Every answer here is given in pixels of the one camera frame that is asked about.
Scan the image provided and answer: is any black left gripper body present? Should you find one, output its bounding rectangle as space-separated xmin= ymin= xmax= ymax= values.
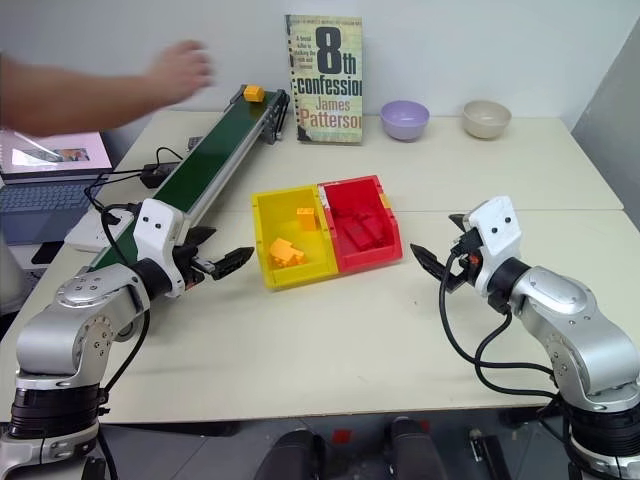
xmin=172 ymin=240 xmax=217 ymax=293

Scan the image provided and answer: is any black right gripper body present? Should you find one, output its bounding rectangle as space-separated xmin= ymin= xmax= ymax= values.
xmin=441 ymin=227 xmax=484 ymax=294

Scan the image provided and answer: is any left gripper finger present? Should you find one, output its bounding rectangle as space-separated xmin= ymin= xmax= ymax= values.
xmin=209 ymin=246 xmax=257 ymax=280
xmin=187 ymin=225 xmax=218 ymax=246

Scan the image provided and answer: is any green conveyor belt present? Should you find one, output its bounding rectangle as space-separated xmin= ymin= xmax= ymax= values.
xmin=89 ymin=85 xmax=292 ymax=274

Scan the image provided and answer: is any person's bare hand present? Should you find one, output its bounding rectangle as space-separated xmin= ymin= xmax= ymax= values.
xmin=143 ymin=40 xmax=217 ymax=109

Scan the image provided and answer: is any yellow plastic bin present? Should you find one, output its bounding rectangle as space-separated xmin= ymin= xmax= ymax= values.
xmin=250 ymin=184 xmax=338 ymax=293

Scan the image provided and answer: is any red plastic bin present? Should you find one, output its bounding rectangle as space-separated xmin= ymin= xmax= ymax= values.
xmin=316 ymin=174 xmax=405 ymax=276

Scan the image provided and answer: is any red toy brick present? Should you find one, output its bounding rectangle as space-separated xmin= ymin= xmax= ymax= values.
xmin=341 ymin=221 xmax=375 ymax=250
xmin=359 ymin=211 xmax=390 ymax=245

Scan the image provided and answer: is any black power adapter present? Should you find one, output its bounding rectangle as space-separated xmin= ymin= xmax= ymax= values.
xmin=140 ymin=162 xmax=177 ymax=190

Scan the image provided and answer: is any beige bowl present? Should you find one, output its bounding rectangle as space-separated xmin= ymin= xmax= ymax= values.
xmin=461 ymin=99 xmax=513 ymax=141

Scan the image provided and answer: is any white power strip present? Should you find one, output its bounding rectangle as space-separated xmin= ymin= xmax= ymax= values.
xmin=64 ymin=208 xmax=127 ymax=253

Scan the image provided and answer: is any purple bowl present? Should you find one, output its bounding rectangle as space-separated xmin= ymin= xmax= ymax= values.
xmin=378 ymin=99 xmax=431 ymax=143

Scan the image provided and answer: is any black smartphone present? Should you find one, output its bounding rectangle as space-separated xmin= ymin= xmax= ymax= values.
xmin=30 ymin=241 xmax=67 ymax=267

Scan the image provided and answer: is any grey laptop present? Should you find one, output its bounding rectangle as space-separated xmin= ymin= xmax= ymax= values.
xmin=0 ymin=128 xmax=115 ymax=248

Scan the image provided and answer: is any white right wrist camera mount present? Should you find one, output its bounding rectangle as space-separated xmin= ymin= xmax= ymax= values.
xmin=463 ymin=196 xmax=527 ymax=301

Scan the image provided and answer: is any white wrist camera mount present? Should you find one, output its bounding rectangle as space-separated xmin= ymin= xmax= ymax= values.
xmin=130 ymin=198 xmax=189 ymax=300
xmin=463 ymin=196 xmax=527 ymax=301

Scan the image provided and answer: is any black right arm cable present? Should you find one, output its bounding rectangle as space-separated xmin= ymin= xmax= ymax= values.
xmin=438 ymin=252 xmax=567 ymax=402

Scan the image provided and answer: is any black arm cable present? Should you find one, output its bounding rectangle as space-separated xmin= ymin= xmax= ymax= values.
xmin=97 ymin=202 xmax=152 ymax=402
xmin=438 ymin=252 xmax=567 ymax=402

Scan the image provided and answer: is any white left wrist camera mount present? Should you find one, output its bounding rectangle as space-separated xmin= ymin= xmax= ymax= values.
xmin=130 ymin=198 xmax=189 ymax=300

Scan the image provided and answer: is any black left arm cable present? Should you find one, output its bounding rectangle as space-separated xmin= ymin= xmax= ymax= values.
xmin=97 ymin=202 xmax=152 ymax=402

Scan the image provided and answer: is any black power cable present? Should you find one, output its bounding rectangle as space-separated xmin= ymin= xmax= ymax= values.
xmin=83 ymin=168 xmax=146 ymax=214

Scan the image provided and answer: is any black floor bracket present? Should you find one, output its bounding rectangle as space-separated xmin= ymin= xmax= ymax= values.
xmin=467 ymin=426 xmax=512 ymax=480

